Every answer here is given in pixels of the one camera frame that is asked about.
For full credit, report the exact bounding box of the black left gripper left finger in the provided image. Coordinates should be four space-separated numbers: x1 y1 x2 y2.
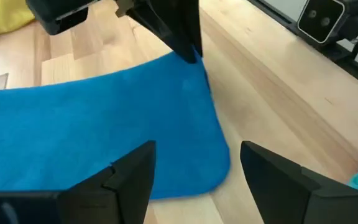
57 140 157 224

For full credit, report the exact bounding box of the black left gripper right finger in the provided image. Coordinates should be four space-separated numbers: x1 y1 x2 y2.
240 140 358 224

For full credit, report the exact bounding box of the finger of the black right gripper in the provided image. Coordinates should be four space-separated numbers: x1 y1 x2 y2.
178 0 203 57
126 0 197 64

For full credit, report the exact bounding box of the blue microfiber towel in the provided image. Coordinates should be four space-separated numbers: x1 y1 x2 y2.
0 51 231 200

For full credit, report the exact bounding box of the yellow microfiber towel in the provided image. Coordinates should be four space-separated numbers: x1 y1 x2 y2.
0 0 35 35

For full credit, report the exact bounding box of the black aluminium table frame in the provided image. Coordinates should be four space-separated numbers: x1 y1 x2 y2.
247 0 358 94

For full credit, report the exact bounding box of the table-level camera with white rim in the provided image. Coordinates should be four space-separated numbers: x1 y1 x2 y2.
296 0 358 62

